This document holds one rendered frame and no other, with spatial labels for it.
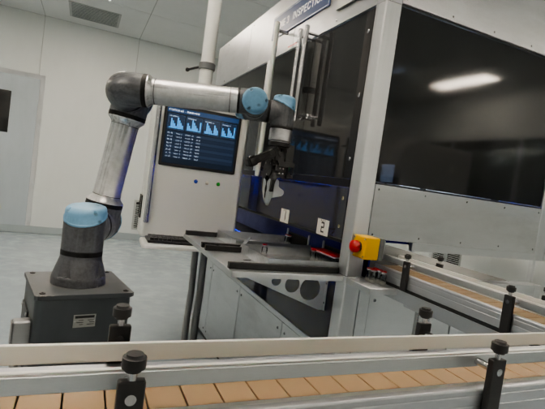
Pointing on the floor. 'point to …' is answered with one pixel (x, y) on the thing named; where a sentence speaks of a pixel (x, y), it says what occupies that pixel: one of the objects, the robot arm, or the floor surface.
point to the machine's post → (365, 162)
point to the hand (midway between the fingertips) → (265, 201)
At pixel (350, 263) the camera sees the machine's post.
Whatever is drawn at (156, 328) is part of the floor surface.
